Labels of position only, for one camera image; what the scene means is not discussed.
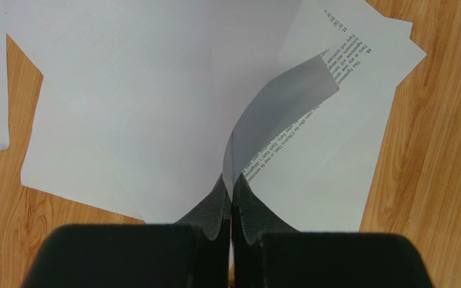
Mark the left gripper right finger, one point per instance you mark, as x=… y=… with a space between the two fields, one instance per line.
x=270 y=253

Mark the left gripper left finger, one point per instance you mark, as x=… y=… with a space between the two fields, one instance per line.
x=192 y=252

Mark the printed paper sheet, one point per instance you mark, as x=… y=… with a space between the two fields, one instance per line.
x=267 y=56

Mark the white paper sheet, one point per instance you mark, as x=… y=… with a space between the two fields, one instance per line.
x=334 y=191

